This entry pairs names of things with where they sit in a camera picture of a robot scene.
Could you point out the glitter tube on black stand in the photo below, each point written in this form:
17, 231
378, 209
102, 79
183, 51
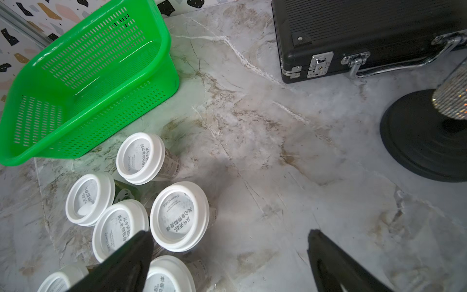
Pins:
426, 131

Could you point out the yogurt cup white lid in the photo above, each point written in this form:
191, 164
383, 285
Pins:
64, 279
92, 194
143, 158
180, 217
170, 274
116, 226

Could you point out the black hard case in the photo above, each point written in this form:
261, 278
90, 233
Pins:
364, 38

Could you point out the green plastic basket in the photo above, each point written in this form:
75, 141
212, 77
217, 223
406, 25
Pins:
100, 76

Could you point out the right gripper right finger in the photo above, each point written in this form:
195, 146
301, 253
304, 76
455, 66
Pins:
335, 271

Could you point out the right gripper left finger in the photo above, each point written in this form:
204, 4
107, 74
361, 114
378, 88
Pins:
125, 270

